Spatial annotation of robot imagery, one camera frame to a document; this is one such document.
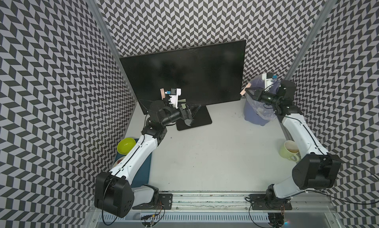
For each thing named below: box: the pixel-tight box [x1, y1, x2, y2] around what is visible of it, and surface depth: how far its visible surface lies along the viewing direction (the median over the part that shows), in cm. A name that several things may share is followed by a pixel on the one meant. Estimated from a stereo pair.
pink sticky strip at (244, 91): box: [239, 81, 252, 96], surface depth 77 cm
